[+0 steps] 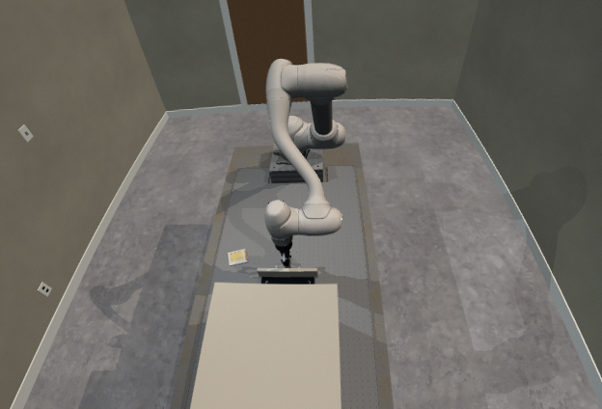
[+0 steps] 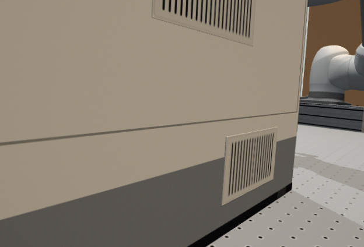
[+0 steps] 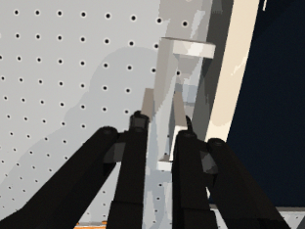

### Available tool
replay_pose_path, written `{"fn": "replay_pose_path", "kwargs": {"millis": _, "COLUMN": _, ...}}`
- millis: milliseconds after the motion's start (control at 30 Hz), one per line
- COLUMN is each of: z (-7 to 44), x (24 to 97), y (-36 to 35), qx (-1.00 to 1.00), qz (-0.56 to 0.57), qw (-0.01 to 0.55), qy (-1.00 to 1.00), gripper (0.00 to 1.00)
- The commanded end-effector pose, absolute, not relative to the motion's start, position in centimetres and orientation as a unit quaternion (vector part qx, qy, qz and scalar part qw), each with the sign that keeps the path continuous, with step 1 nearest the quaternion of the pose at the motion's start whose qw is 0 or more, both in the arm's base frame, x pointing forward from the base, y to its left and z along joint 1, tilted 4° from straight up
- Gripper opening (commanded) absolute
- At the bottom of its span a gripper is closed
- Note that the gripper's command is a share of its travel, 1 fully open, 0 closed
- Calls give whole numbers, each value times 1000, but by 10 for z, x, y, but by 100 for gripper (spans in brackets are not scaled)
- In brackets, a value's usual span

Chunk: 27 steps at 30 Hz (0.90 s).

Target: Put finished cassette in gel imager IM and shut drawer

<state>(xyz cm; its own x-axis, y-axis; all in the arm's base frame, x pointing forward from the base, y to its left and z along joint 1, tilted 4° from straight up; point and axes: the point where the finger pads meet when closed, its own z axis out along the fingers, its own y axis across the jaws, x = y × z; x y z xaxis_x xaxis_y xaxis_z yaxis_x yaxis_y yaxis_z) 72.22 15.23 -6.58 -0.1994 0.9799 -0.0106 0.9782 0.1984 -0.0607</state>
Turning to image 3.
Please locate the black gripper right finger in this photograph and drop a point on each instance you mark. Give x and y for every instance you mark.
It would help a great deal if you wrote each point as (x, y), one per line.
(240, 200)

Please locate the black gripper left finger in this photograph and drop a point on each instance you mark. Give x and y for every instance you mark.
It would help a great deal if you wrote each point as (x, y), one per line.
(63, 199)

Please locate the grey perforated plate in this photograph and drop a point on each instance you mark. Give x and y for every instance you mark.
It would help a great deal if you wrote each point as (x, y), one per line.
(69, 67)

